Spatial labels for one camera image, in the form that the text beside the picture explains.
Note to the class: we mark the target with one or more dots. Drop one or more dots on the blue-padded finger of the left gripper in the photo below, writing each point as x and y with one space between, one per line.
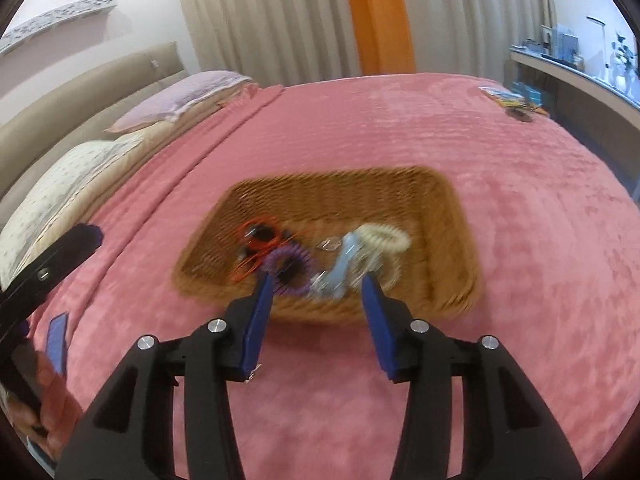
56 347

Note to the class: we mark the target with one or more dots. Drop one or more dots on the left hand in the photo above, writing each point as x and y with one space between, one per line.
59 414

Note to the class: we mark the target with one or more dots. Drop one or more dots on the white desk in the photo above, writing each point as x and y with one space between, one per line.
608 118

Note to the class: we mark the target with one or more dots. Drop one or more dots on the beige padded headboard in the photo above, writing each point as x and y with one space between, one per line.
35 130

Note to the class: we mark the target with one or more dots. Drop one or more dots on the orange curtain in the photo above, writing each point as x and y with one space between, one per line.
383 36

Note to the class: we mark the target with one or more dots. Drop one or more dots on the white decorative wall shelf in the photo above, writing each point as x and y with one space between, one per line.
21 34

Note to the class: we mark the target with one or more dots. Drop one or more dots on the books on desk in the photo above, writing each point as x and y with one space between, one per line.
560 45

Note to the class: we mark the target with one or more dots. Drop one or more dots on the pink pillow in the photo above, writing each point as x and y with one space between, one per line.
171 103

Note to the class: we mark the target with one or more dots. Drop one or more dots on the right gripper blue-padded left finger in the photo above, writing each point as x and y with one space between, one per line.
126 433

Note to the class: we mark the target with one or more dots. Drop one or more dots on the white dotted pillow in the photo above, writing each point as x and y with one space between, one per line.
59 184

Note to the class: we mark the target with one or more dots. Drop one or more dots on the light blue hair clip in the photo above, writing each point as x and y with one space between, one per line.
333 284

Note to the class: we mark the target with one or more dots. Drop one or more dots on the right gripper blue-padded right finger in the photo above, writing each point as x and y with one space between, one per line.
509 431

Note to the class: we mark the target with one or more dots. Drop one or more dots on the white vase with flowers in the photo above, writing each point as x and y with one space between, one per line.
623 66

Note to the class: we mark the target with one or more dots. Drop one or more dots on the beige quilt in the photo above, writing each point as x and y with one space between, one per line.
100 188

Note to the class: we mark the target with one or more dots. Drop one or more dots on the beige curtain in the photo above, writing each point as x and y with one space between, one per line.
297 41

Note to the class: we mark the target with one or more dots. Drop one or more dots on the small items on bed edge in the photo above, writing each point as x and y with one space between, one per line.
514 105

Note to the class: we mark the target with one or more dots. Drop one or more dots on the white desk lamp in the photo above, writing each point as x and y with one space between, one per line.
599 60

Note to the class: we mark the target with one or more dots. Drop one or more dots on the brown wicker basket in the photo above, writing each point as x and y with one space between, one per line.
318 235

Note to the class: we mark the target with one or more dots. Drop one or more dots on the pink fleece blanket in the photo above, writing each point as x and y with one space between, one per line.
516 230

